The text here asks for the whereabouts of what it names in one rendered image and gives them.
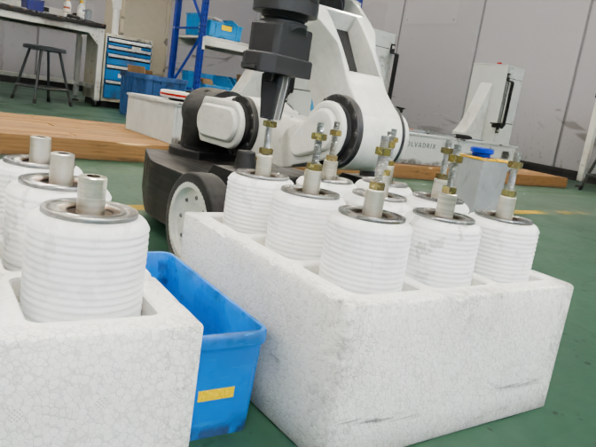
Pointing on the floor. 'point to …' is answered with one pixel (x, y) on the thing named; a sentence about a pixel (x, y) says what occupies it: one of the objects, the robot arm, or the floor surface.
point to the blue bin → (215, 347)
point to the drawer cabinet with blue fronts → (133, 47)
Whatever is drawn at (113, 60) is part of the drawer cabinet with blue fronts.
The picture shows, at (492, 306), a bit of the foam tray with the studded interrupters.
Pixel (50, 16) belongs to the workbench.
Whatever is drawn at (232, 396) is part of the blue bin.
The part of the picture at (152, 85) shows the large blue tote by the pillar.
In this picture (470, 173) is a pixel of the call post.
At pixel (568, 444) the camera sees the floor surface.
